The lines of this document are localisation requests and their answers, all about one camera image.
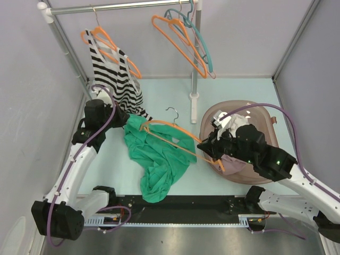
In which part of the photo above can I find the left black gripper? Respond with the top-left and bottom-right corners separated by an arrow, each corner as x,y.
99,100 -> 130,131

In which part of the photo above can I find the teal hanger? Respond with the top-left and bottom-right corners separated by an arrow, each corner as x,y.
164,0 -> 215,74

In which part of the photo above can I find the metal clothes rack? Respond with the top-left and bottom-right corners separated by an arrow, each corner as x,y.
37,1 -> 202,124

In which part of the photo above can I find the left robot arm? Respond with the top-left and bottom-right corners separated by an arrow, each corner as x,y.
31,99 -> 129,240

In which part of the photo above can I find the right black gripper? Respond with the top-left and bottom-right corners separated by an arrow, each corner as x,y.
197,125 -> 256,165

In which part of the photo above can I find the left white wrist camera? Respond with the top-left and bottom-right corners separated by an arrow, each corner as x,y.
91,88 -> 113,106

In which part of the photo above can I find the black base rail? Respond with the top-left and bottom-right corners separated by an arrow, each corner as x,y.
116,195 -> 275,226

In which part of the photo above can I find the black white striped tank top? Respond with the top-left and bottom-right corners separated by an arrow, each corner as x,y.
84,29 -> 152,120

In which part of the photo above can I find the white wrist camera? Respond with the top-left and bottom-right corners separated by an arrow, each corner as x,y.
91,88 -> 113,106
211,110 -> 234,140

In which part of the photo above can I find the orange hanger front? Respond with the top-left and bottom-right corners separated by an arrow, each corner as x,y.
140,107 -> 225,172

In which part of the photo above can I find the orange hanger with striped top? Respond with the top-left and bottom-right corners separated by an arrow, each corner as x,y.
90,5 -> 142,79

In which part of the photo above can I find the pink mauve garment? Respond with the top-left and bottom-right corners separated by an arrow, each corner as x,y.
218,155 -> 246,175

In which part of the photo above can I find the white garment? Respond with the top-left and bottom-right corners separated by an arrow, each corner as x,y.
228,114 -> 249,137

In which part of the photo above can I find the brown plastic laundry basket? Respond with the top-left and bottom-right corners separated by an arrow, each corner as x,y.
199,100 -> 278,185

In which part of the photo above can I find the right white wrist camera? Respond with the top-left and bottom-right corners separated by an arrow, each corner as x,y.
211,110 -> 234,140

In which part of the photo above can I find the green tank top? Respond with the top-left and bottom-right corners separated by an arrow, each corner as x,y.
124,115 -> 197,203

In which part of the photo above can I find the pink thin hanger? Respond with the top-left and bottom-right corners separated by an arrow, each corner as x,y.
186,1 -> 216,79

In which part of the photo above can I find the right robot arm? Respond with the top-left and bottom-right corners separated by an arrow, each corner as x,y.
197,124 -> 339,243

